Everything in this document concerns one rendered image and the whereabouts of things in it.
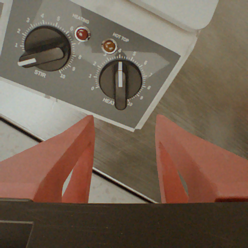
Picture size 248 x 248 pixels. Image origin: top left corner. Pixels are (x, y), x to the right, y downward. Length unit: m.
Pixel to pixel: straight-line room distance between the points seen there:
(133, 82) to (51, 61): 0.06
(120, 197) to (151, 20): 0.17
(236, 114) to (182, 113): 0.07
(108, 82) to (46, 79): 0.05
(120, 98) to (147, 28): 0.05
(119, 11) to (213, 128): 0.16
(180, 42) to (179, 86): 0.08
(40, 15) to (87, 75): 0.05
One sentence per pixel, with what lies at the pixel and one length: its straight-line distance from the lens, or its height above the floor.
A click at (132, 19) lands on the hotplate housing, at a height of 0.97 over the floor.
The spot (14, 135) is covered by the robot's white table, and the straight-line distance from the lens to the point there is 0.24.
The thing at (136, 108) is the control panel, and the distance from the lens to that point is 0.20.
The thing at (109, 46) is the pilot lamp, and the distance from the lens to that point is 0.18.
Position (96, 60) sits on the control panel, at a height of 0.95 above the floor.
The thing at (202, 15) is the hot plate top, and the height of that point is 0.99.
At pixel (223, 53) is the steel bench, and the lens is 0.28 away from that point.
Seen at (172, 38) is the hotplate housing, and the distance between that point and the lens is 0.18.
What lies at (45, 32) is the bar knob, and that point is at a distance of 0.18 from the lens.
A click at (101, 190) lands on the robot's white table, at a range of 0.25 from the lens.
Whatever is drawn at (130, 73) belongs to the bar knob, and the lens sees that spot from 0.18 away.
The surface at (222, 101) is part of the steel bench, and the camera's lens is 0.28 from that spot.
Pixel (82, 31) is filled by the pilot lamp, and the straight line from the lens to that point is 0.17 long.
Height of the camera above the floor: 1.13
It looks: 74 degrees down
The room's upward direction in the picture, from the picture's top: 124 degrees clockwise
